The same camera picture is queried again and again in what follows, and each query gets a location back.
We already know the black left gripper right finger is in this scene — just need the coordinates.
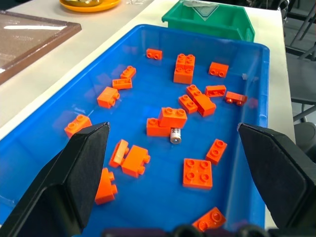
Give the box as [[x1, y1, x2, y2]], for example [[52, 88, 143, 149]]
[[237, 122, 316, 230]]

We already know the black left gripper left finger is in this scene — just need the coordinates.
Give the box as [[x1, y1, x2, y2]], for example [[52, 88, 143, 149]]
[[0, 121, 110, 237]]

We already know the blue plastic bin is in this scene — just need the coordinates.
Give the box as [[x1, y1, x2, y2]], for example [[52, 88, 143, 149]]
[[0, 24, 271, 237]]

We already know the green plastic bin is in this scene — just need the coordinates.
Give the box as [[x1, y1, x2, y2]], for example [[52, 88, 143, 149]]
[[161, 0, 256, 42]]

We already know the orange two-stud toy brick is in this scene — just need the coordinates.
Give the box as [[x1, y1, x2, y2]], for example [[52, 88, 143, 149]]
[[94, 167, 119, 205], [193, 94, 217, 118], [204, 85, 227, 98], [192, 206, 227, 233], [178, 94, 198, 115], [225, 91, 248, 106], [186, 84, 204, 98], [158, 107, 188, 129], [146, 48, 163, 60], [208, 62, 229, 78], [120, 65, 137, 79], [146, 118, 171, 138], [112, 78, 133, 90], [109, 139, 129, 168], [64, 114, 93, 139], [205, 138, 228, 165], [120, 145, 151, 179], [96, 86, 120, 109]]

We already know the orange flat four-stud brick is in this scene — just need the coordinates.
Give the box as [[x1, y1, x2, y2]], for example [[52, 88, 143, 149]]
[[182, 158, 213, 191]]

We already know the white cylindrical battery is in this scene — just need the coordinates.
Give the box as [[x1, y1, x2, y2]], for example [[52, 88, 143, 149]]
[[169, 127, 183, 144]]

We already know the black metal chair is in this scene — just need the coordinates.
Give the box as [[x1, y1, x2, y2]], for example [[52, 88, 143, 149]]
[[281, 0, 316, 60]]

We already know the brown framed tray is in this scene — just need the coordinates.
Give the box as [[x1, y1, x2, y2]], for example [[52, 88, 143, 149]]
[[0, 10, 82, 86]]

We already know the yellow plate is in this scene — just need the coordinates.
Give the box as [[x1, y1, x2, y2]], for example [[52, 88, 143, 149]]
[[59, 0, 121, 12]]

